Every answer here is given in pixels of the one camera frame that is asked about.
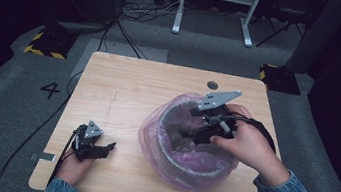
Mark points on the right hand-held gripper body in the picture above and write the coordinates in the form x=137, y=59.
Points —
x=215, y=100

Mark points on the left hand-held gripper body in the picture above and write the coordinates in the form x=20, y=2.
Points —
x=88, y=138

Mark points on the black yellow striped base plate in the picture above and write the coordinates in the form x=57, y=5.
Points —
x=280, y=79
x=51, y=44

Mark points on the round dark table grommet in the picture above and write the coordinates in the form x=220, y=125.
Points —
x=212, y=85

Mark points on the person's right hand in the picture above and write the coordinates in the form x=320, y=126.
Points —
x=252, y=148

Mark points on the black tripod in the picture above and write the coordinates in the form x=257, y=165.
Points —
x=282, y=29

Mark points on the grey upright column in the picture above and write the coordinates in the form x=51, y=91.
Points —
x=322, y=33

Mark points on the bin with pink bag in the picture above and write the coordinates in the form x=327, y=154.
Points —
x=152, y=140

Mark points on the person's left hand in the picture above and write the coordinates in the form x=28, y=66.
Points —
x=72, y=169

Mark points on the grey tape strip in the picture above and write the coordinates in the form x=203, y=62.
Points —
x=43, y=157

